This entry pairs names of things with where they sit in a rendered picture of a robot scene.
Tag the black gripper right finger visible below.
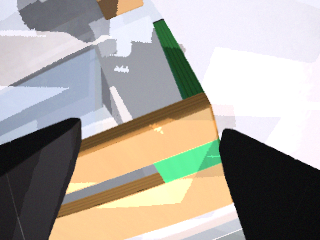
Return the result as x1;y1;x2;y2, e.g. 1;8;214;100
219;128;320;240

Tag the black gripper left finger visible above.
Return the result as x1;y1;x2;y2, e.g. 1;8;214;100
0;119;81;240

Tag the small brown block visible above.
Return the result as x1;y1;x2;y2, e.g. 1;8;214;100
96;0;143;20

